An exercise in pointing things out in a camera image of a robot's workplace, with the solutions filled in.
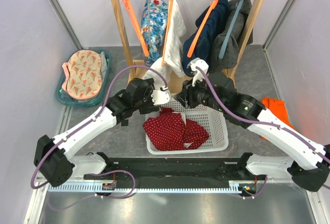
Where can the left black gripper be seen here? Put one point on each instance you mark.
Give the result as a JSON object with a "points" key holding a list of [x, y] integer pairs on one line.
{"points": [[150, 107]]}

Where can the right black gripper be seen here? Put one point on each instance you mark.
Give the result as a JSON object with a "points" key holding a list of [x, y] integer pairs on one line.
{"points": [[188, 91]]}

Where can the red polka dot skirt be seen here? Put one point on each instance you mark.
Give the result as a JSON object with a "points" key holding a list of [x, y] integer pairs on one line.
{"points": [[170, 131]]}

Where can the white plastic basket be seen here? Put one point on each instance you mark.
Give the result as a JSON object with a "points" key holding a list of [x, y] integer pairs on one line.
{"points": [[212, 120]]}

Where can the orange plastic hanger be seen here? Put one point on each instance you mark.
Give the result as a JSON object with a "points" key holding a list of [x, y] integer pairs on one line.
{"points": [[130, 11]]}

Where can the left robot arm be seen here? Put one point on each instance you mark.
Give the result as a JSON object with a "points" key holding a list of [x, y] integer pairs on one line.
{"points": [[54, 156]]}

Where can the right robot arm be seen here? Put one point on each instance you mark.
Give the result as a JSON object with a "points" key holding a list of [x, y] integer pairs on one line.
{"points": [[307, 164]]}

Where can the orange hanger with white shirt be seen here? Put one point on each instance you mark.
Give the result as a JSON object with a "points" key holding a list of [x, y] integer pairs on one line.
{"points": [[170, 6]]}

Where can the grey metal hanger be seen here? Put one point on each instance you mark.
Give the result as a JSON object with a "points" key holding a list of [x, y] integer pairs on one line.
{"points": [[148, 20]]}

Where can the blue grey hanger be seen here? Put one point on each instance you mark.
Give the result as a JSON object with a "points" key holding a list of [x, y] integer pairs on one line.
{"points": [[229, 31]]}

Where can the white shirt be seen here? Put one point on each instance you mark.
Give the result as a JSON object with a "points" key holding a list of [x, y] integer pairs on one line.
{"points": [[173, 54]]}

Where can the dark blue denim garment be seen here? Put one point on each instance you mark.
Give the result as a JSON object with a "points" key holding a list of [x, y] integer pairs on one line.
{"points": [[214, 25]]}

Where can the floral oven mitt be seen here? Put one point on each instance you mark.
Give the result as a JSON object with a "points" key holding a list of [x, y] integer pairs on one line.
{"points": [[83, 78]]}

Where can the grey dotted garment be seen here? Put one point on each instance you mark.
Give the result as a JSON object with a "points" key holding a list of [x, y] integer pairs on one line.
{"points": [[232, 51]]}

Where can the blue floral garment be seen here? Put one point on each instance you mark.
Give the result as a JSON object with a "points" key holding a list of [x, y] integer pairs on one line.
{"points": [[158, 23]]}

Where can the orange cloth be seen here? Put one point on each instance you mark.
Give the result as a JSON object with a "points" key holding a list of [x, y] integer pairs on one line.
{"points": [[277, 107]]}

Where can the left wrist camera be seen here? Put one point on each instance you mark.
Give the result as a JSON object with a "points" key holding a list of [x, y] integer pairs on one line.
{"points": [[161, 96]]}

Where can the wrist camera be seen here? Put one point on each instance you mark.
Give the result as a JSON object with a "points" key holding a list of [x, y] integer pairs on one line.
{"points": [[161, 96], [199, 67]]}

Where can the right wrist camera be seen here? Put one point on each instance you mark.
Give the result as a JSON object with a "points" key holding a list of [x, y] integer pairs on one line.
{"points": [[199, 67]]}

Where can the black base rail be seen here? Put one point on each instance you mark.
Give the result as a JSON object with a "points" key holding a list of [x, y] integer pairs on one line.
{"points": [[185, 172]]}

